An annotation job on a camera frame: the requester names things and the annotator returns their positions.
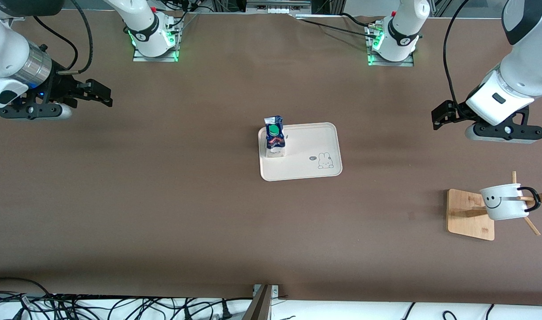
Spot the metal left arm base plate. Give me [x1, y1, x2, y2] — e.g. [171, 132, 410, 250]
[367, 22, 414, 67]

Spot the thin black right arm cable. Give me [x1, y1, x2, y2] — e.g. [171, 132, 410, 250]
[33, 16, 78, 71]

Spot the black cable with metal plug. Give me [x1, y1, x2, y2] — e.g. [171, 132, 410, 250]
[57, 0, 93, 75]

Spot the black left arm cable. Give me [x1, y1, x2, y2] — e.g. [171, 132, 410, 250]
[443, 0, 469, 116]

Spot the wooden mug rack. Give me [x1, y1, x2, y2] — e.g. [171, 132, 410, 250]
[446, 171, 542, 241]

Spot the grey metal post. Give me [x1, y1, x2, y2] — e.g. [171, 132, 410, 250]
[241, 284, 274, 320]

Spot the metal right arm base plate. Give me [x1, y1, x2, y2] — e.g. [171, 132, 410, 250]
[133, 44, 179, 62]

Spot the white smiley face mug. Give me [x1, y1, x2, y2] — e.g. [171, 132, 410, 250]
[479, 183, 542, 221]

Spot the black cable tangle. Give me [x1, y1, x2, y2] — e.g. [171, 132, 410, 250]
[0, 278, 254, 320]

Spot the aluminium frame rack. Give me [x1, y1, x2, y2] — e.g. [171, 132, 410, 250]
[211, 0, 343, 16]

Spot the cream rabbit print tray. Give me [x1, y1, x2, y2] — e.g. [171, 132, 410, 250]
[258, 122, 343, 182]

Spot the metal post bracket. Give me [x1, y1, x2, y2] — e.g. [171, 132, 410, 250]
[252, 284, 279, 297]

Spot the long black table cable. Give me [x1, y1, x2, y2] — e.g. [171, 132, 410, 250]
[293, 17, 378, 40]

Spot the short black table cable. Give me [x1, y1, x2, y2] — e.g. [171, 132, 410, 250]
[340, 12, 378, 28]

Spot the blue white milk carton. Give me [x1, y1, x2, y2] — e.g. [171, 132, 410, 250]
[264, 116, 287, 159]

